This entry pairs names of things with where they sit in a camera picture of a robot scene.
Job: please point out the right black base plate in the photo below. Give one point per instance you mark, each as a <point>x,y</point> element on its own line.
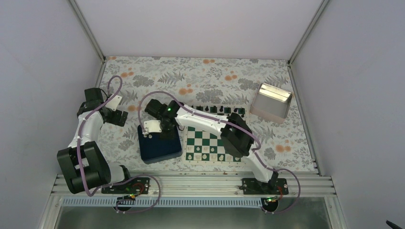
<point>250,186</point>

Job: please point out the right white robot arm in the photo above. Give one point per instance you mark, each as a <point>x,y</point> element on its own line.
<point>237,138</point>

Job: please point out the green white chess board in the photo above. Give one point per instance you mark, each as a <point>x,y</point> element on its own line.
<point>210,144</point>

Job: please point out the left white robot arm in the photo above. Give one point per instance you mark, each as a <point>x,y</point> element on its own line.
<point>83,160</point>

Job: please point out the floral patterned table mat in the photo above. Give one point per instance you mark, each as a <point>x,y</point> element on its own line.
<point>200,81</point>

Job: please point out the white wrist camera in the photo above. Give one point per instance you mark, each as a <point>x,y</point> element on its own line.
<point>114,102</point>
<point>151,126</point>

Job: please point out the dark blue plastic tray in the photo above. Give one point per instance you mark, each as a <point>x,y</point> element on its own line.
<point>156,149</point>

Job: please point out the black chess pieces row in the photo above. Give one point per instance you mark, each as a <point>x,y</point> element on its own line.
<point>221,109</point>

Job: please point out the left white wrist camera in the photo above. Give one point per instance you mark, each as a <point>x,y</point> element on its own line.
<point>114,102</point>

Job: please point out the silver metal tin box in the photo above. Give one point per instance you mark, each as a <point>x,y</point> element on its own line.
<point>271,103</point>

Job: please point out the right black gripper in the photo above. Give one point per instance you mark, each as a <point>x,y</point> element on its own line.
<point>170,134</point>

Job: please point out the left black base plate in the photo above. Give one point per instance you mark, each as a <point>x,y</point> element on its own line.
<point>137,186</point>

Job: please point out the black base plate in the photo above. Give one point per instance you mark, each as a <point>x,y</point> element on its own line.
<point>137,186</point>
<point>250,186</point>

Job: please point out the aluminium rail frame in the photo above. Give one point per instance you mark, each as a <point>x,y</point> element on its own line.
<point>201,190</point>

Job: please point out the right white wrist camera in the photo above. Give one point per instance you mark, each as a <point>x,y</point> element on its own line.
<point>151,126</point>

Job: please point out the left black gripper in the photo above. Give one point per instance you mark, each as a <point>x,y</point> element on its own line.
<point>115,120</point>

